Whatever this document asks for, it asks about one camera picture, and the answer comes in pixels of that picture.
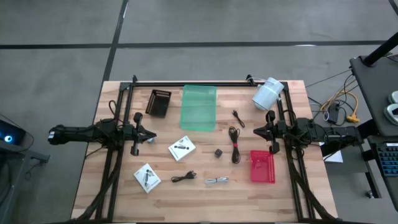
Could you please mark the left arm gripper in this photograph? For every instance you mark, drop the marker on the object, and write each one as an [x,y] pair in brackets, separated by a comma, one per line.
[132,133]

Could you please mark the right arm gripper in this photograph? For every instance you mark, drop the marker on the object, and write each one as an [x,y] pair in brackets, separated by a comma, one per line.
[278,130]

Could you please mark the blue white USB charger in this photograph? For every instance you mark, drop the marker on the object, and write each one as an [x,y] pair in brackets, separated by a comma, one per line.
[151,141]

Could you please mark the white printed instruction booklet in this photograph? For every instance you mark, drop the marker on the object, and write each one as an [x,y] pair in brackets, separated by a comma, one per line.
[152,185]
[177,154]

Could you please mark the black cube charger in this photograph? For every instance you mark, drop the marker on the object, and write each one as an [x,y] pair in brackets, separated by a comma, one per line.
[218,153]

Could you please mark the green translucent plastic bin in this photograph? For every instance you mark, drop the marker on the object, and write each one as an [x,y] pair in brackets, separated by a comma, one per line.
[199,109]

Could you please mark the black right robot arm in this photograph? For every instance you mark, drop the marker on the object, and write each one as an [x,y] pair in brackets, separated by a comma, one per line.
[326,133]

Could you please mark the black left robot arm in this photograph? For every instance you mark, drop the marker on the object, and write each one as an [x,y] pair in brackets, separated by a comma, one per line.
[77,133]

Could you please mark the black mesh basket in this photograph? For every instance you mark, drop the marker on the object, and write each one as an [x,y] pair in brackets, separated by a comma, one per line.
[158,104]

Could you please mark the red mesh basket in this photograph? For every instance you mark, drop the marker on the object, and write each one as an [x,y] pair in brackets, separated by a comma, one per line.
[262,168]

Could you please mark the black power adapter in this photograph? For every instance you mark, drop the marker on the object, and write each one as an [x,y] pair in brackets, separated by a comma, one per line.
[334,113]

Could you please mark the white paper sheet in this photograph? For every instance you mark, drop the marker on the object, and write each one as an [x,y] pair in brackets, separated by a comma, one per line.
[335,157]

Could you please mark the black desk support beam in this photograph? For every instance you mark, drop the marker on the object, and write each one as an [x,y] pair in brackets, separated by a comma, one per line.
[370,126]

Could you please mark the grey side stand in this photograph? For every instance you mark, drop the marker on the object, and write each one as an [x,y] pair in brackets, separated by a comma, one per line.
[34,155]

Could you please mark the dark grey desk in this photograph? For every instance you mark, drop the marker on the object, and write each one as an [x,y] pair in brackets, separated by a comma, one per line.
[373,93]

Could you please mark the backlit black keyboard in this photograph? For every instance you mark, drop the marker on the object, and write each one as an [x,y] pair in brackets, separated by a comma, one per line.
[388,160]

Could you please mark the white rounded device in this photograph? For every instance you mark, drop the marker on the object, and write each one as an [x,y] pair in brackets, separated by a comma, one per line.
[394,98]
[392,113]

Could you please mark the black device blue light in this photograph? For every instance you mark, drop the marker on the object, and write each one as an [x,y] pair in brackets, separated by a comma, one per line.
[12,133]

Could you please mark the grey keyboard desk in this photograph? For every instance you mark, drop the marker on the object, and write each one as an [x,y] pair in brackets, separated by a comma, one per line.
[391,189]

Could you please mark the black pole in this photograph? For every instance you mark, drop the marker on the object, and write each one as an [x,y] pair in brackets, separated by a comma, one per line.
[381,51]

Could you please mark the black aluminium rig frame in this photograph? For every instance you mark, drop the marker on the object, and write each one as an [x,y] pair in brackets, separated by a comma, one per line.
[186,84]

